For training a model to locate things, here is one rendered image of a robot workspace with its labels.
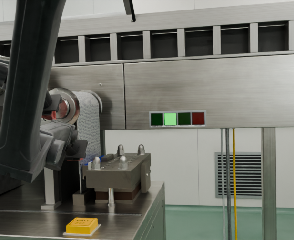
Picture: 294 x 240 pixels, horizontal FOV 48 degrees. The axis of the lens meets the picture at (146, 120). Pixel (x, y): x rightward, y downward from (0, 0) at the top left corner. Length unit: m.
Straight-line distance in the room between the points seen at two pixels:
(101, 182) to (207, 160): 2.75
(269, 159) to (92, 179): 0.86
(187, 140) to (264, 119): 2.40
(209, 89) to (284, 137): 2.51
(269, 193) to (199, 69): 0.68
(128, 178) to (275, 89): 0.72
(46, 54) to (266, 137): 1.31
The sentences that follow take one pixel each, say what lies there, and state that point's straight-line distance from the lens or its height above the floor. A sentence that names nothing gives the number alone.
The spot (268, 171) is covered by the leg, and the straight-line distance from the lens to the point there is 1.65.
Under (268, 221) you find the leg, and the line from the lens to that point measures 1.72.
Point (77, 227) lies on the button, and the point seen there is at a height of 0.92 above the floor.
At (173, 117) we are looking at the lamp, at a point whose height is 1.19.
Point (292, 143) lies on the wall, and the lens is 3.90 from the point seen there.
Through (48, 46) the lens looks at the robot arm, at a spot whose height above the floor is 1.33.
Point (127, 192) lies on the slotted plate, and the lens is 1.21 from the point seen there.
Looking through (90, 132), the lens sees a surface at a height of 1.15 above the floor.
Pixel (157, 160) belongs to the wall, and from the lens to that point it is 3.87.
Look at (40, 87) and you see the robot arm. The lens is 0.47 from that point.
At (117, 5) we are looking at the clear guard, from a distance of 1.55.
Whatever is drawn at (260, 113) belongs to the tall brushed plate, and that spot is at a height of 1.20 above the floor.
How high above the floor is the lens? 1.26
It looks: 3 degrees down
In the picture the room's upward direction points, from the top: 2 degrees counter-clockwise
